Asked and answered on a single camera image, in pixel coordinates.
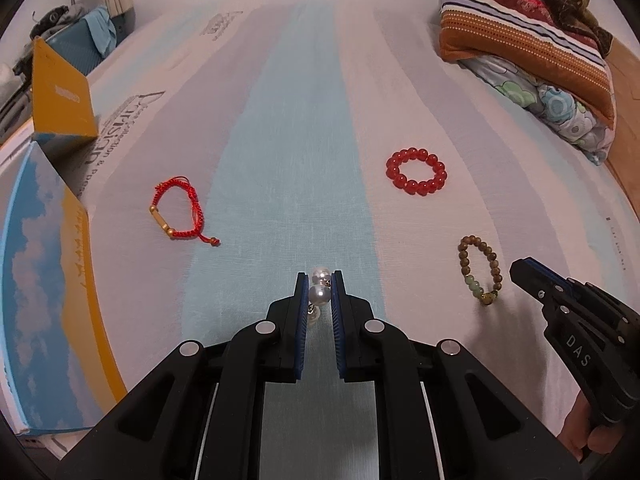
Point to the white plastic bag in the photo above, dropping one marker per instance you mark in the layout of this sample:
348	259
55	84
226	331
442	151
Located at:
6	76

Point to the blue suitcase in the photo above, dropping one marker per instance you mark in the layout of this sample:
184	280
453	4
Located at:
75	52

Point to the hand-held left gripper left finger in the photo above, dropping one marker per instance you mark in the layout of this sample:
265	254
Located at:
301	325

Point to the person's right hand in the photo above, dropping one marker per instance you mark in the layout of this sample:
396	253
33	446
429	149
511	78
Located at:
575	425

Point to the striped pillow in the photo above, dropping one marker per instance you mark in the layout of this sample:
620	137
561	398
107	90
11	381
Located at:
525	35

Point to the floral quilt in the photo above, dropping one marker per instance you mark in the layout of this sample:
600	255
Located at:
555	105

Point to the brown patterned blanket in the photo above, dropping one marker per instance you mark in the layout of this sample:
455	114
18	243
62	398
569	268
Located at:
570	0

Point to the wooden headboard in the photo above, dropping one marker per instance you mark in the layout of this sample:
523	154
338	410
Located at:
625	110

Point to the black bag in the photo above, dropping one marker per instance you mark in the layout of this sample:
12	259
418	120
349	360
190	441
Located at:
50	17

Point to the light blue cloth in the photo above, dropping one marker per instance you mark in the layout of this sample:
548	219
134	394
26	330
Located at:
100	30

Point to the grey suitcase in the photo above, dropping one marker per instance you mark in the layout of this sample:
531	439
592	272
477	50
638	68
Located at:
15	110

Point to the blue and yellow cardboard box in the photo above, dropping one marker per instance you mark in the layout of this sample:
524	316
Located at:
40	285

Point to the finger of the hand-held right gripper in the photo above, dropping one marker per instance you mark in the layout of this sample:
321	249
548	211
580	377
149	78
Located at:
532	280
555	276

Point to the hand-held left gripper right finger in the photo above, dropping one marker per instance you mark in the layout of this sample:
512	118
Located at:
336	325

